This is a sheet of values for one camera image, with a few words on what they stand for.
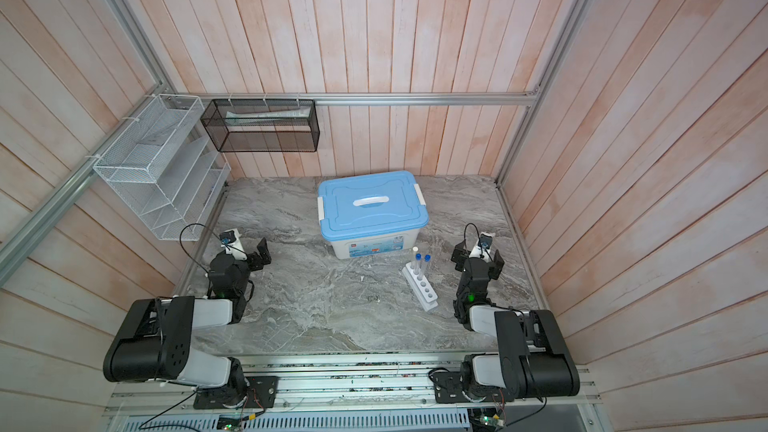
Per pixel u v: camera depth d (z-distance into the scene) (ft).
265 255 2.76
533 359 1.39
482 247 2.43
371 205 2.98
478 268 2.21
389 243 3.11
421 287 2.87
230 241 2.52
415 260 2.70
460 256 2.63
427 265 2.72
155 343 1.47
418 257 2.67
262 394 2.40
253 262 2.62
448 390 2.40
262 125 3.43
